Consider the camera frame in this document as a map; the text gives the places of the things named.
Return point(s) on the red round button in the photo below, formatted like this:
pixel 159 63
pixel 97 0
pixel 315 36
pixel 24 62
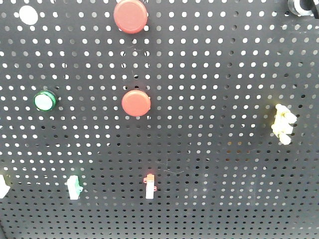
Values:
pixel 136 103
pixel 130 16

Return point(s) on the white round plug on pegboard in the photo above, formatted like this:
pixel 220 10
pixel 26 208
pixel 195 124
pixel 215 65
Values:
pixel 28 15

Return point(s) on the black perforated pegboard panel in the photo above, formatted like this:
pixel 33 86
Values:
pixel 214 71

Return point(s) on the red-based white toggle switch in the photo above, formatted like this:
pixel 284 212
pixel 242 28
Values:
pixel 149 180

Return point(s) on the green-based white toggle switch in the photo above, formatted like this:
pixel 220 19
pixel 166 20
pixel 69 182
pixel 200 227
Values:
pixel 73 187

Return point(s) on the upper red round button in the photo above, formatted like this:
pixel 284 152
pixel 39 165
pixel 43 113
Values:
pixel 130 16

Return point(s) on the green round button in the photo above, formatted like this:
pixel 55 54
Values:
pixel 45 100

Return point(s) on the lower red round button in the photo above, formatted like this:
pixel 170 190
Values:
pixel 136 103

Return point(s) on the black silver knob top right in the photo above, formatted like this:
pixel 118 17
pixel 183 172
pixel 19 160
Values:
pixel 303 7

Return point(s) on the left white toggle switch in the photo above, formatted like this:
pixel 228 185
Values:
pixel 4 188

